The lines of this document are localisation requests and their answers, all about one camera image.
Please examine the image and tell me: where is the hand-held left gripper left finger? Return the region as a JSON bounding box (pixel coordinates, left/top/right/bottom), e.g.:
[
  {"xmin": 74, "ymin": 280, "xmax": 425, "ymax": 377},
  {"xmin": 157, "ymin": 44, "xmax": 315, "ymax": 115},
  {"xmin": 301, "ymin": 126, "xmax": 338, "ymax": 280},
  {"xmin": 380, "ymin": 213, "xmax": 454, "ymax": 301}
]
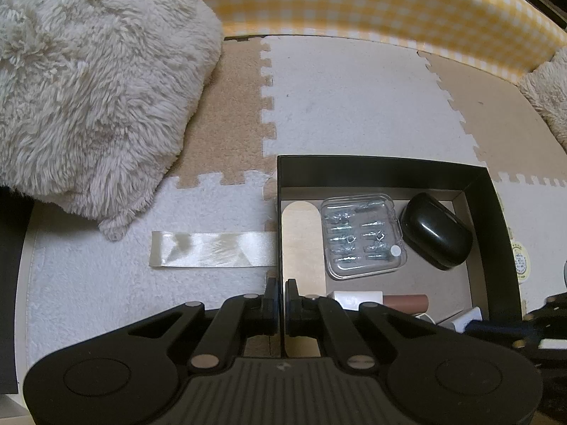
[{"xmin": 128, "ymin": 274, "xmax": 284, "ymax": 371}]

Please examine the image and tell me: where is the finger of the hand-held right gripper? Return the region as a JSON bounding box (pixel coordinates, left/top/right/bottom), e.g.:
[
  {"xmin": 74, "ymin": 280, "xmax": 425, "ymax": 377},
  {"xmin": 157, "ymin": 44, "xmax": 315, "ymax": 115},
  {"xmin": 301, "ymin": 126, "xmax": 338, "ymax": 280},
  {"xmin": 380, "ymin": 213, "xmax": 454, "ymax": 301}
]
[{"xmin": 465, "ymin": 318, "xmax": 543, "ymax": 344}]

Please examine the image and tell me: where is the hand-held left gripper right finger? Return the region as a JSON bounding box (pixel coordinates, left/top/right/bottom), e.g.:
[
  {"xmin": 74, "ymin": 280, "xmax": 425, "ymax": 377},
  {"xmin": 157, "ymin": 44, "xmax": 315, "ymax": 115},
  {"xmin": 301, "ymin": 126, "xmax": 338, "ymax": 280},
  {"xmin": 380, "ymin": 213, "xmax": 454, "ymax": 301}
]
[{"xmin": 286, "ymin": 278, "xmax": 439, "ymax": 371}]

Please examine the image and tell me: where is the clear plastic case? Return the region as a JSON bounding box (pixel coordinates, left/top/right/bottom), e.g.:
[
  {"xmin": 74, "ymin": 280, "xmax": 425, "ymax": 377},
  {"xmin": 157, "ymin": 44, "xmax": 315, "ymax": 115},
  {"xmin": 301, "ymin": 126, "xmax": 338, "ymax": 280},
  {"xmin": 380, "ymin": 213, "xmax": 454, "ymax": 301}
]
[{"xmin": 320, "ymin": 193, "xmax": 408, "ymax": 281}]

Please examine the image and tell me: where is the black cardboard box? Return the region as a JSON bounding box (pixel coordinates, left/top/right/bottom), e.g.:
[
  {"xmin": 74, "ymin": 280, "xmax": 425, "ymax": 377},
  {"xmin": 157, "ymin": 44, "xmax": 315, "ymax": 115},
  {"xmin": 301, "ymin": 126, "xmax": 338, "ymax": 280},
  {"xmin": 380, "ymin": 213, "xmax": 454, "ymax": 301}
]
[{"xmin": 276, "ymin": 155, "xmax": 522, "ymax": 359}]

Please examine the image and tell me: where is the small white box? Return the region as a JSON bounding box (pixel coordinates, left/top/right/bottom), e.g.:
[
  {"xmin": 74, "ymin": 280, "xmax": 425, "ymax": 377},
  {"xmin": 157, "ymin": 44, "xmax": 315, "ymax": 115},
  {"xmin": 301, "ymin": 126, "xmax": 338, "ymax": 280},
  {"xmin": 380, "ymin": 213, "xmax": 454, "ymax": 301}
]
[{"xmin": 436, "ymin": 306, "xmax": 484, "ymax": 333}]

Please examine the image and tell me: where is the beige rounded flat board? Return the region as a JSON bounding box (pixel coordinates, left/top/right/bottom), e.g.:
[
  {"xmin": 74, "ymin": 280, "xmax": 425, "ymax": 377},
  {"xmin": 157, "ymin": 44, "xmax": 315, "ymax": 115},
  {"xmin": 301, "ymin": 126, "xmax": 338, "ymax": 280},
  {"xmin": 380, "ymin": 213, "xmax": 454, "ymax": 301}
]
[{"xmin": 282, "ymin": 199, "xmax": 329, "ymax": 359}]

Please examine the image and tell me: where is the round yellow white sticker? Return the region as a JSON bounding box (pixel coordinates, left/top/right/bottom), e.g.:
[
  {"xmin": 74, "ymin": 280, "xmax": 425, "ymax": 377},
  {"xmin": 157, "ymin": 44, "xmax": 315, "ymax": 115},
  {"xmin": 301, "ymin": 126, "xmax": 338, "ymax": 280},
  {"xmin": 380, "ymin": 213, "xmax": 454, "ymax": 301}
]
[{"xmin": 509, "ymin": 239, "xmax": 530, "ymax": 282}]

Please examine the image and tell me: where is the cream satin ribbon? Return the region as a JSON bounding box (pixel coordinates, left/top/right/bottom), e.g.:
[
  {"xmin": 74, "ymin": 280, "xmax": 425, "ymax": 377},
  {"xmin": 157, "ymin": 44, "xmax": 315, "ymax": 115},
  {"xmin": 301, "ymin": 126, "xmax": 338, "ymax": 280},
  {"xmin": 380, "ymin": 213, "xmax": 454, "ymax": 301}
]
[{"xmin": 148, "ymin": 231, "xmax": 279, "ymax": 269}]

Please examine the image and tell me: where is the brown tube white cap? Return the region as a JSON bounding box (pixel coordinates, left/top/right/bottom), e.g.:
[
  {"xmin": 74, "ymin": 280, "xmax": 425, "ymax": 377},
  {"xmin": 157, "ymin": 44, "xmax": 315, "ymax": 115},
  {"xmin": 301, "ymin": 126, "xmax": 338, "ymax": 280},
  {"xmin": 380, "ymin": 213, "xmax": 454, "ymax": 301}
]
[{"xmin": 331, "ymin": 290, "xmax": 431, "ymax": 318}]

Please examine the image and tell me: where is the black oval case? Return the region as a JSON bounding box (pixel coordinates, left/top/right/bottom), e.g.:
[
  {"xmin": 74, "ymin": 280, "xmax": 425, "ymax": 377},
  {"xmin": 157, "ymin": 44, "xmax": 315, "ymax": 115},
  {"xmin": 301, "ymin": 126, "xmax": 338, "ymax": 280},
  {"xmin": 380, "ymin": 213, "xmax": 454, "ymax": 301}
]
[{"xmin": 400, "ymin": 191, "xmax": 474, "ymax": 272}]

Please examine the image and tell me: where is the beige foam puzzle mat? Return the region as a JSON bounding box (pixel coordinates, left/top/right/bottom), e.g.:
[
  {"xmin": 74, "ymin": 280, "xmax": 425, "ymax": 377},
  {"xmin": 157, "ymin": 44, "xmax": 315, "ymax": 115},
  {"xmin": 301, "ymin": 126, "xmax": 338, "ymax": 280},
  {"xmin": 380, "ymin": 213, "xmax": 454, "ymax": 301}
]
[
  {"xmin": 417, "ymin": 50, "xmax": 567, "ymax": 183},
  {"xmin": 176, "ymin": 38, "xmax": 277, "ymax": 189}
]

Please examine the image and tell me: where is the small fluffy white cushion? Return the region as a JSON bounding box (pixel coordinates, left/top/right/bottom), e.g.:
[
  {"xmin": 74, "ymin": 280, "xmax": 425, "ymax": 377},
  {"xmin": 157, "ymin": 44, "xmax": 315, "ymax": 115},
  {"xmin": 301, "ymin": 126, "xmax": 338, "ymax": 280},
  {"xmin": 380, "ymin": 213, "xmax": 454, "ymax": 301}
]
[{"xmin": 516, "ymin": 46, "xmax": 567, "ymax": 152}]

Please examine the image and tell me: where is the large fluffy white cushion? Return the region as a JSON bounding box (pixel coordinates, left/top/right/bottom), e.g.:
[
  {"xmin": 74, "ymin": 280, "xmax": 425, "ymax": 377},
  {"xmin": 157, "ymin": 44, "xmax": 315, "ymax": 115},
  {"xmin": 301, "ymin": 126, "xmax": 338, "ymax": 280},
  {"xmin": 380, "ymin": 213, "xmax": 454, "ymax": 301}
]
[{"xmin": 0, "ymin": 0, "xmax": 224, "ymax": 242}]

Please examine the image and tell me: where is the yellow checked cushion bumper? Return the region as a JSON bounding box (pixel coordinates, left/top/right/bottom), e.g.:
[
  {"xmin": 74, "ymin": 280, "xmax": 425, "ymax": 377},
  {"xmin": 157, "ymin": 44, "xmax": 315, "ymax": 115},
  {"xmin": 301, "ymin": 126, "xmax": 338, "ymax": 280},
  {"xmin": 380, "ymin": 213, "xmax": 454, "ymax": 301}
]
[{"xmin": 183, "ymin": 0, "xmax": 567, "ymax": 86}]

